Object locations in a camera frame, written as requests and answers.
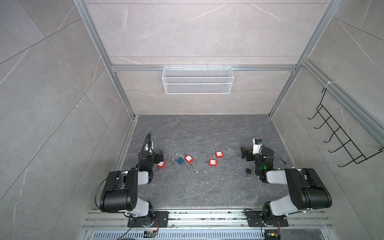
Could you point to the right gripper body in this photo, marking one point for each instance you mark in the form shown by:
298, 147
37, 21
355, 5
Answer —
250, 154

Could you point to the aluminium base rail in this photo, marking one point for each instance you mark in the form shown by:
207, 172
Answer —
209, 218

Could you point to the black wire hook rack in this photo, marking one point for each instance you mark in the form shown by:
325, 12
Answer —
340, 134

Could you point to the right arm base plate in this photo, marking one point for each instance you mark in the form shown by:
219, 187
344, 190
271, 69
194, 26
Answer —
257, 219

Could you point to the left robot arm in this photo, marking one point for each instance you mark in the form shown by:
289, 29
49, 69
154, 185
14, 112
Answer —
120, 192

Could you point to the blue padlock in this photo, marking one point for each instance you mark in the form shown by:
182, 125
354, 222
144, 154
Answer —
181, 159

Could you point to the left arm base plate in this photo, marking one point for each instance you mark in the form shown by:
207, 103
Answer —
157, 218

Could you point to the red padlock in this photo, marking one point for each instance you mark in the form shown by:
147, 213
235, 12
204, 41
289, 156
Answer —
161, 165
221, 154
214, 163
189, 163

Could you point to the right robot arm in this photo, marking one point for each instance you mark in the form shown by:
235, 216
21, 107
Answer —
306, 189

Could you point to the white wire mesh basket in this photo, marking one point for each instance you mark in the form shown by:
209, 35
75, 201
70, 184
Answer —
197, 80

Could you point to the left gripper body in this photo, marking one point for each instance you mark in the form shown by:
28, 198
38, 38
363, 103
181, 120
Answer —
157, 156

